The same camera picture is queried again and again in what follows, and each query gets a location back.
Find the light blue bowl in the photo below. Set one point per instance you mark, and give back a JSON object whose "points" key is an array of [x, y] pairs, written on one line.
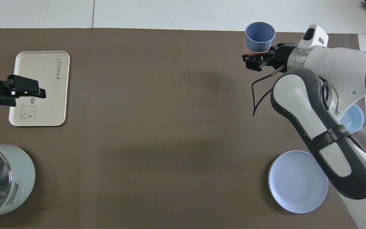
{"points": [[354, 121]]}

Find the brown paper table mat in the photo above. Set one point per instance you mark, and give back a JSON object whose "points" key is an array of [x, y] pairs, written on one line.
{"points": [[157, 127]]}

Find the pale blue round plate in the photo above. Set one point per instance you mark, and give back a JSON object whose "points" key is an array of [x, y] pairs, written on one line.
{"points": [[292, 184]]}

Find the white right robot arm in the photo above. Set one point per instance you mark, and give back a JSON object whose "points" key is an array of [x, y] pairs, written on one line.
{"points": [[329, 63]]}

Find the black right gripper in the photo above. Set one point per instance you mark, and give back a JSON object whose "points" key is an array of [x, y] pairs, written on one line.
{"points": [[283, 57]]}

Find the pink plastic cup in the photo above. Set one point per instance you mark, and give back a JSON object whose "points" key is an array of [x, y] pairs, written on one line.
{"points": [[249, 51]]}

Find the blue plastic cup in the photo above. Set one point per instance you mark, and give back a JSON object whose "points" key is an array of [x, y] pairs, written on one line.
{"points": [[260, 39]]}

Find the cream rabbit print tray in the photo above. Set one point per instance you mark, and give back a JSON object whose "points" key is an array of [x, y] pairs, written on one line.
{"points": [[49, 105]]}

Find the pale green electric pot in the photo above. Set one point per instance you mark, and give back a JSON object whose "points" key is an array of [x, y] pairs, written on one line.
{"points": [[24, 171]]}

